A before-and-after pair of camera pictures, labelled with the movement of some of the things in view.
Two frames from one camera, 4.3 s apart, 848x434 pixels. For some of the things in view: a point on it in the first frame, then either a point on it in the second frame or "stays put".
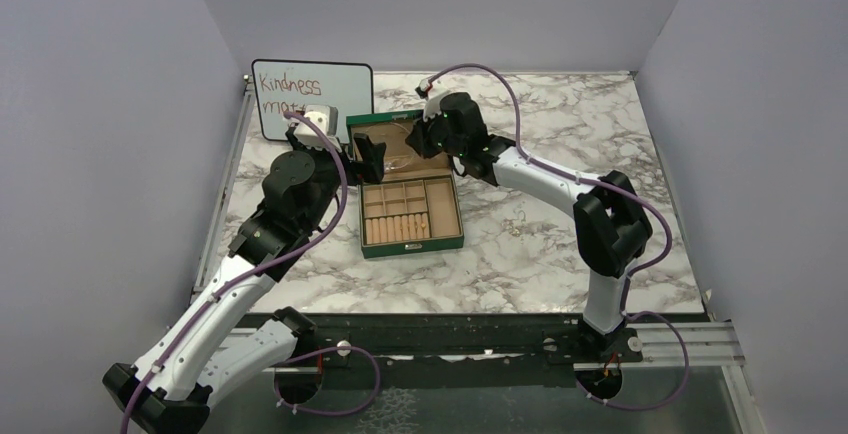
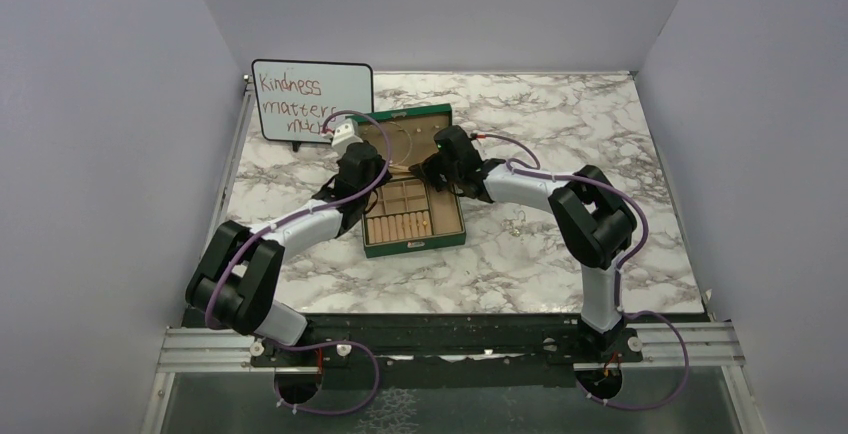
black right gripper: x=417 y=136 to x=425 y=172
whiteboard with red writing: x=283 y=85 stays put
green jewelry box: x=416 y=205 stays put
